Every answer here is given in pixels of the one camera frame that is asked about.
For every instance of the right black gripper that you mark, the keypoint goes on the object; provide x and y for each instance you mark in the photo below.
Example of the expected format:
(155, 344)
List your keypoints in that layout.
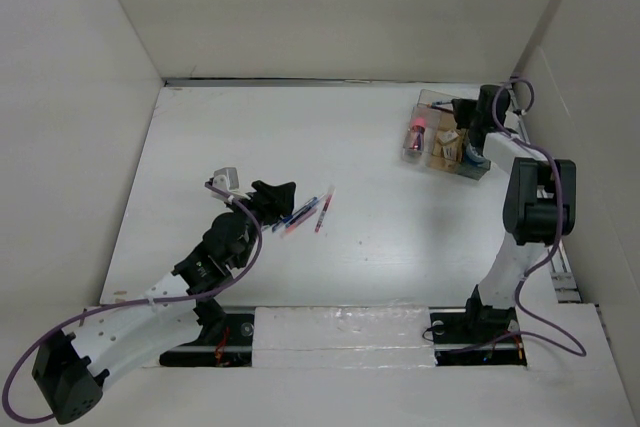
(462, 107)

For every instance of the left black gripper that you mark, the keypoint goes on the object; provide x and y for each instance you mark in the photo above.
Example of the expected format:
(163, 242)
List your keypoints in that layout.
(265, 201)

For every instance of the blue patterned tape roll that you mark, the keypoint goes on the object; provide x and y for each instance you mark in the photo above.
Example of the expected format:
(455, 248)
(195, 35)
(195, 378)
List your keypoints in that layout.
(473, 156)

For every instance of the orange red pen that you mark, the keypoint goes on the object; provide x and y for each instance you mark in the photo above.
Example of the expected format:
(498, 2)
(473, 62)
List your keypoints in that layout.
(450, 109)

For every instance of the pink capped glue bottle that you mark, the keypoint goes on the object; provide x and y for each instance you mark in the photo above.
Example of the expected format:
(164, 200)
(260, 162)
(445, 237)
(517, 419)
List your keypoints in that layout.
(415, 139)

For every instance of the red blue pen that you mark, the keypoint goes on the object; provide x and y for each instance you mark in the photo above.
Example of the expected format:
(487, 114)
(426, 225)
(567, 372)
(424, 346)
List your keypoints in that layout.
(442, 104)

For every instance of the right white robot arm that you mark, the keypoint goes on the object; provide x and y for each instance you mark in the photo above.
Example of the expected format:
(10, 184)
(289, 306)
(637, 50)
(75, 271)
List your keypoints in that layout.
(538, 211)

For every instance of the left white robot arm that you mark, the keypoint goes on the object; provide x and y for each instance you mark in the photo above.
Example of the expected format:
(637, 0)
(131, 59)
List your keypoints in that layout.
(74, 369)

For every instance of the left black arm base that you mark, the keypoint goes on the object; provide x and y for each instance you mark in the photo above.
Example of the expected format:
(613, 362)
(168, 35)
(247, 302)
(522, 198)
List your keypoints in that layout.
(231, 347)

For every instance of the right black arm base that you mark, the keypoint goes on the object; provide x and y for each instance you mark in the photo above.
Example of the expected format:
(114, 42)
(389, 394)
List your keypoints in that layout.
(456, 344)

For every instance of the pink barrel pen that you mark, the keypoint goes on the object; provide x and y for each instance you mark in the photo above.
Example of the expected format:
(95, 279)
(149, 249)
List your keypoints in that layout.
(298, 222)

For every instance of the clear compartment organizer box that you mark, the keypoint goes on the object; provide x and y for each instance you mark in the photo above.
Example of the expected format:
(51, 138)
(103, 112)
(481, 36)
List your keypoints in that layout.
(433, 138)

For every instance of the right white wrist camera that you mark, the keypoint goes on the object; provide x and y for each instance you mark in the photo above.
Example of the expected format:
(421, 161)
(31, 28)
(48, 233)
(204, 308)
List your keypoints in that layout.
(514, 116)

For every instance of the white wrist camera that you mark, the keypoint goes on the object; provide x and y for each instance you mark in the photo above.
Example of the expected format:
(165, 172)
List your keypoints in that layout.
(225, 179)
(514, 116)

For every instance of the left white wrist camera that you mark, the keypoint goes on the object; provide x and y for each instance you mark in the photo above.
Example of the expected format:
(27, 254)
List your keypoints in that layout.
(225, 179)

